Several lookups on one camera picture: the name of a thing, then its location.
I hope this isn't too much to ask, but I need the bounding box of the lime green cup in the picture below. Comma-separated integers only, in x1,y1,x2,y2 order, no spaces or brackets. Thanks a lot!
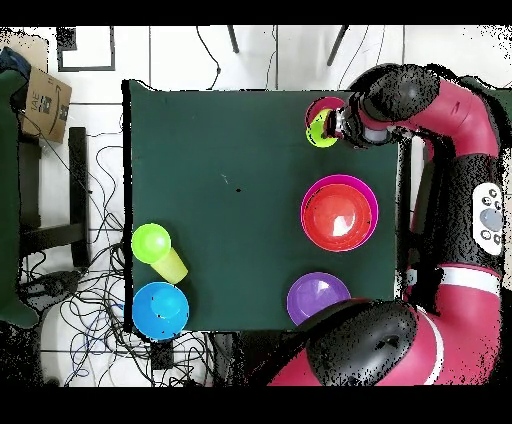
305,108,340,149

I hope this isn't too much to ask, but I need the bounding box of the small crimson pink bowl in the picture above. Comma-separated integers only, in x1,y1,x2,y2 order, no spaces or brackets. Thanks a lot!
304,96,348,129

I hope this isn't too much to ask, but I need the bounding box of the large magenta bowl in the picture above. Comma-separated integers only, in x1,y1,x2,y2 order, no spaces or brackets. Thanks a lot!
300,173,380,253

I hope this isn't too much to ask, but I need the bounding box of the large orange bowl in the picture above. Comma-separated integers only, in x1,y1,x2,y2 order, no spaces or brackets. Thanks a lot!
302,183,374,252

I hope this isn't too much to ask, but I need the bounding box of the yellow cup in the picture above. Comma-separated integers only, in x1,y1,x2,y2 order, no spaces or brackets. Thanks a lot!
150,246,190,286

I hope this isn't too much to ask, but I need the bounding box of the blue bowl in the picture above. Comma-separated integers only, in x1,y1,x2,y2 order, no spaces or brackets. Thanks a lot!
131,281,190,342

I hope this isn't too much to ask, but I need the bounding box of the dark green tablecloth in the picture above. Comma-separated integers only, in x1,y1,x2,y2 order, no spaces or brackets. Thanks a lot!
121,78,411,334

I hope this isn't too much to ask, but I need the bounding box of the purple bowl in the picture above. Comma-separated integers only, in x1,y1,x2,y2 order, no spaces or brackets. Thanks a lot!
286,271,353,327

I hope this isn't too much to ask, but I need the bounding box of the green cloth side table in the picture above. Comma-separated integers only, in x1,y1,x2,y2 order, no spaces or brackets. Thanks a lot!
0,69,41,329
455,76,512,193

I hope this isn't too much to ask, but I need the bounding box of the small green bowl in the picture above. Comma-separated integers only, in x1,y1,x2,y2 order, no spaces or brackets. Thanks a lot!
130,222,173,266

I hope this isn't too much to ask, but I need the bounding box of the black robot column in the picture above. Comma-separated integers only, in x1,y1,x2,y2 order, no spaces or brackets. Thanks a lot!
211,330,297,387

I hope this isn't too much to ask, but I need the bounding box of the cardboard box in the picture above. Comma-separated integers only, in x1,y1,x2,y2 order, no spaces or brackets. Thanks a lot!
17,66,73,144

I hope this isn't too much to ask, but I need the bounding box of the black power strip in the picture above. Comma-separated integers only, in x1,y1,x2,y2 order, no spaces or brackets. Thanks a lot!
149,339,175,371

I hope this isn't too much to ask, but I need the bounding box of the blue object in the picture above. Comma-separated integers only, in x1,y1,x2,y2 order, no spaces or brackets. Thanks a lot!
0,45,32,79

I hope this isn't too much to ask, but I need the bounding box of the black cable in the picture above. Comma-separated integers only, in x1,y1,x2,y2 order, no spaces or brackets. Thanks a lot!
195,25,222,91

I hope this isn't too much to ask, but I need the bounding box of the tangle of black cables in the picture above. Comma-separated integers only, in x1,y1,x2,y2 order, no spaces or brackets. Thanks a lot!
17,131,209,387

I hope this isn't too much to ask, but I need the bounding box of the black square floor frame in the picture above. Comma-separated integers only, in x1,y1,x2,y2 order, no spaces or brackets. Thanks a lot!
56,25,116,73

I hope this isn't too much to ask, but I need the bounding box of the black chair frame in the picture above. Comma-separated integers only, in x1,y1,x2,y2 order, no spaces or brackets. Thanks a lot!
17,126,91,270

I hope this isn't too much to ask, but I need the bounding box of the dark grey pedestal leg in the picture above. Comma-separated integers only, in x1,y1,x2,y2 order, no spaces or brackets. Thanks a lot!
17,269,83,305

